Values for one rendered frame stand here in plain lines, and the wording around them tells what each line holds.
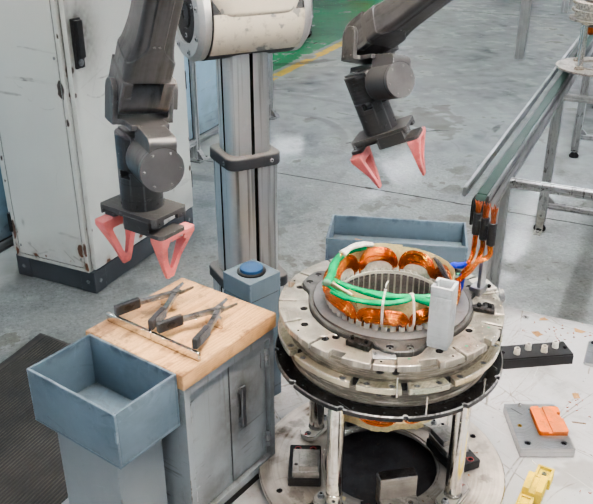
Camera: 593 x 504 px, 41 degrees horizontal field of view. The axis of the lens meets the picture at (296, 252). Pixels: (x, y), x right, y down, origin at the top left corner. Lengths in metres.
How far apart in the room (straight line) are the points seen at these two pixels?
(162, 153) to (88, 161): 2.32
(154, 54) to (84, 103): 2.26
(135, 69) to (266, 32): 0.45
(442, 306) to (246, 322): 0.30
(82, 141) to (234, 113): 1.84
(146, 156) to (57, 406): 0.35
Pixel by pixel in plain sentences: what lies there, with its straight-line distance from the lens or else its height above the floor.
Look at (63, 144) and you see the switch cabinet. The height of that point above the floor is 0.66.
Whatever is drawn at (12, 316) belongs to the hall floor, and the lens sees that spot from 3.43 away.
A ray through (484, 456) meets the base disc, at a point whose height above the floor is 0.80.
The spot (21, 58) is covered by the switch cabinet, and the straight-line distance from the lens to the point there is 3.29.
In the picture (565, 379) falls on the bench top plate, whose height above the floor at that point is 0.78.
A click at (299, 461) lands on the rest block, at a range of 1.25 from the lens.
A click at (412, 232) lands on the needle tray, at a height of 1.04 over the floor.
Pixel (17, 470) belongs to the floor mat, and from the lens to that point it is 2.62.
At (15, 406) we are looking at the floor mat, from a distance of 2.88.
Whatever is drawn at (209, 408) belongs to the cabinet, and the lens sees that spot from 1.14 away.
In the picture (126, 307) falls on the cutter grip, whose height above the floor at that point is 1.09.
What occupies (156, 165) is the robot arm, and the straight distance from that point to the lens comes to 0.97.
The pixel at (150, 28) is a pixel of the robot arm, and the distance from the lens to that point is 0.95.
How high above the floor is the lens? 1.66
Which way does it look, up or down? 26 degrees down
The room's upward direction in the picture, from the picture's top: straight up
